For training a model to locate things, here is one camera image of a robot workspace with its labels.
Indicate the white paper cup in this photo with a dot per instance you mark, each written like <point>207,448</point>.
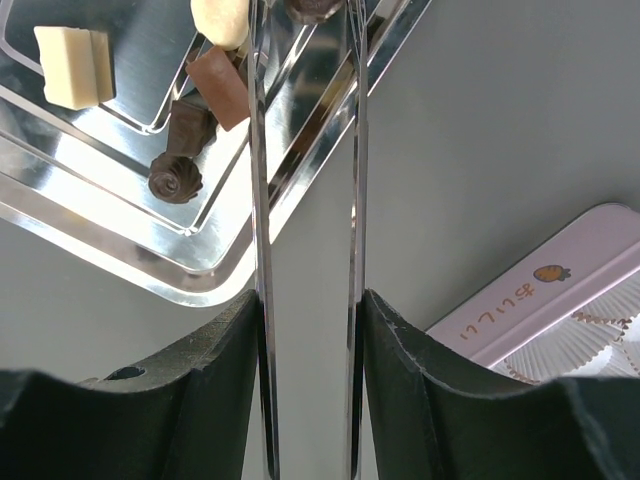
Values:
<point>617,363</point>
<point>617,306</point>
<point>566,346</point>

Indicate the large stepped metal tray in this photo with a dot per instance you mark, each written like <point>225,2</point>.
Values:
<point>79,179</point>

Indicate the dark chocolate piece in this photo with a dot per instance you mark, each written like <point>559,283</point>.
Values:
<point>191,127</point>

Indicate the pink chocolate tin box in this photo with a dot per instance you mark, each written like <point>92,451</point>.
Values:
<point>592,254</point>

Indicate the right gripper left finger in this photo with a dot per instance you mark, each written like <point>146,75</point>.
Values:
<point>180,413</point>

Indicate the dark swirl chocolate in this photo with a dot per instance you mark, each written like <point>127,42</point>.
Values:
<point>174,179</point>

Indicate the dark round chocolate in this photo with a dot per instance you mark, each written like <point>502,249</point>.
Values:
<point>310,12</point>

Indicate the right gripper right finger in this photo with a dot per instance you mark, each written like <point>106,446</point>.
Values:
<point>438,415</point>

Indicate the metal serving tongs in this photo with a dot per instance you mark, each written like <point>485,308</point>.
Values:
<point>311,278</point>

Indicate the brown rectangular chocolate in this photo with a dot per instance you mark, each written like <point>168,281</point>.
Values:
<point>221,86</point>

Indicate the white round chocolate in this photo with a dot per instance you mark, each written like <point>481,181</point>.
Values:
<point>224,23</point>

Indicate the white chocolate block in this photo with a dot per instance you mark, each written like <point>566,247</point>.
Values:
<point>76,65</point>

